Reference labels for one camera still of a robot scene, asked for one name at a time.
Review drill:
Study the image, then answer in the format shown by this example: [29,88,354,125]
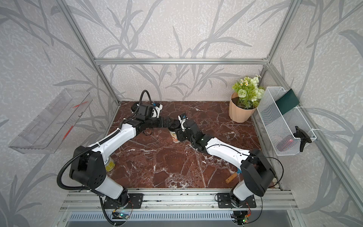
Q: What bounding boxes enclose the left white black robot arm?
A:
[57,103,170,203]

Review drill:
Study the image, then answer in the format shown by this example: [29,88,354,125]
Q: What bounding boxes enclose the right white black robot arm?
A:
[176,118,275,201]

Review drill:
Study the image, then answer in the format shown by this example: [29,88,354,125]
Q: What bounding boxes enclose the pink flower pot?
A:
[229,92,256,123]

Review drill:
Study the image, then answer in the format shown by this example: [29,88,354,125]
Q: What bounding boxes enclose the yellow green tape roll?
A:
[105,157,115,172]

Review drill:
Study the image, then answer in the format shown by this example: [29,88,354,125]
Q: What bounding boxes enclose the green white artificial flowers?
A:
[232,74,265,109]

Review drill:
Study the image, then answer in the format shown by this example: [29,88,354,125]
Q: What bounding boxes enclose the red object in basket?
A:
[277,135,297,152]

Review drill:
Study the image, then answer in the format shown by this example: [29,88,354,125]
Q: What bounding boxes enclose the dark green card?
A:
[276,89,300,115]

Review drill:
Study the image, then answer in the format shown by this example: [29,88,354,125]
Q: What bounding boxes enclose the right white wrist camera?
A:
[178,113,188,131]

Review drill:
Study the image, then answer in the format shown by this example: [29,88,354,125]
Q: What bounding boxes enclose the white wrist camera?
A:
[178,113,188,131]
[151,103,163,118]

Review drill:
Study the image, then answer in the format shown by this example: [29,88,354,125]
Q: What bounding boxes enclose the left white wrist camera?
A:
[151,103,163,118]

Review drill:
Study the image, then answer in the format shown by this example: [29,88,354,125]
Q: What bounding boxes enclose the blue garden fork wooden handle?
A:
[225,169,242,184]

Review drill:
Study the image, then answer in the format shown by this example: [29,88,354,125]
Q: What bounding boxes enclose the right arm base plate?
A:
[215,193,257,209]

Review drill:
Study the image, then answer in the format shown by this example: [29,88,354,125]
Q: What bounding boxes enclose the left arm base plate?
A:
[103,193,144,210]

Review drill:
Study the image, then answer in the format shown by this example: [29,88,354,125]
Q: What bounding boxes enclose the white wire mesh basket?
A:
[257,87,316,156]

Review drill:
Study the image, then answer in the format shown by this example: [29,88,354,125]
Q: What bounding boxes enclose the clear acrylic wall shelf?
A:
[9,89,93,154]

